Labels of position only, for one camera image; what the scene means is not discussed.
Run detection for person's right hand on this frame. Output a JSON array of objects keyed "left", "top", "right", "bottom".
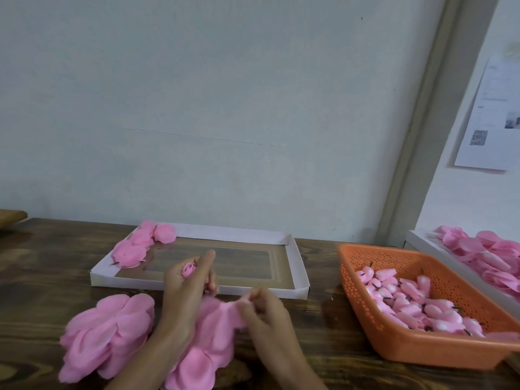
[{"left": 236, "top": 287, "right": 307, "bottom": 377}]

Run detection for person's left hand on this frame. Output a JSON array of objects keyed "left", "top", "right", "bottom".
[{"left": 157, "top": 250, "right": 219, "bottom": 340}]

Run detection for stack of pink petals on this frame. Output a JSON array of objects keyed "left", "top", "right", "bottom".
[
  {"left": 57, "top": 293, "right": 156, "bottom": 384},
  {"left": 164, "top": 295, "right": 250, "bottom": 390}
]

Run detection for white shallow tray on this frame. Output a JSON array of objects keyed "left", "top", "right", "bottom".
[{"left": 89, "top": 222, "right": 310, "bottom": 301}]

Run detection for group of finished pink roses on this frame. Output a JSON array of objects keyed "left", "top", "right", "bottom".
[{"left": 111, "top": 220, "right": 178, "bottom": 270}]

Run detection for pink rose buds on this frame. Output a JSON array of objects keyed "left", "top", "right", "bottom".
[{"left": 356, "top": 265, "right": 520, "bottom": 338}]

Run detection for pile of pink petals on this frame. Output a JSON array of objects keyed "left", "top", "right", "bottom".
[{"left": 431, "top": 225, "right": 520, "bottom": 298}]

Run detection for person's right forearm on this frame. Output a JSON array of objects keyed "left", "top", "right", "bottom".
[{"left": 266, "top": 353, "right": 330, "bottom": 390}]

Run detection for person's left forearm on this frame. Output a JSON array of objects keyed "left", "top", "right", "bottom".
[{"left": 104, "top": 321, "right": 196, "bottom": 390}]

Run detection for orange plastic basket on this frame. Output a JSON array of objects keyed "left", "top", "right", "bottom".
[{"left": 338, "top": 243, "right": 520, "bottom": 371}]

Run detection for white paper notice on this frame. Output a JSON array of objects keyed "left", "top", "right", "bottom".
[{"left": 455, "top": 56, "right": 520, "bottom": 171}]

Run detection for grey door frame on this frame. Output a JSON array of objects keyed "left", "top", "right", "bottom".
[{"left": 375, "top": 0, "right": 501, "bottom": 247}]

